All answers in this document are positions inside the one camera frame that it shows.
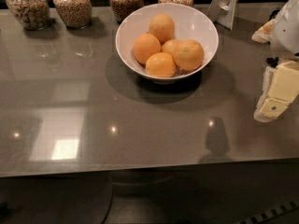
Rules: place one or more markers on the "middle small orange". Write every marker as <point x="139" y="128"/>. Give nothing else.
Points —
<point x="169" y="46"/>

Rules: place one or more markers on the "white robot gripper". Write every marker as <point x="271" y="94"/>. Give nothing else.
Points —
<point x="287" y="32"/>

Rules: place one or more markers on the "black wire rack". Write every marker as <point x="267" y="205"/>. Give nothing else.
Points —
<point x="272" y="62"/>

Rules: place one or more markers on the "white standing card holder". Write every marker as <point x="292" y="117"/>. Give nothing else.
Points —
<point x="222" y="12"/>

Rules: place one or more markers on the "far left glass jar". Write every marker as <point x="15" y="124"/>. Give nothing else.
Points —
<point x="33" y="15"/>

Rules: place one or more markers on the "white ceramic bowl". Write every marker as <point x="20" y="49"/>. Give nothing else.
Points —
<point x="190" y="23"/>

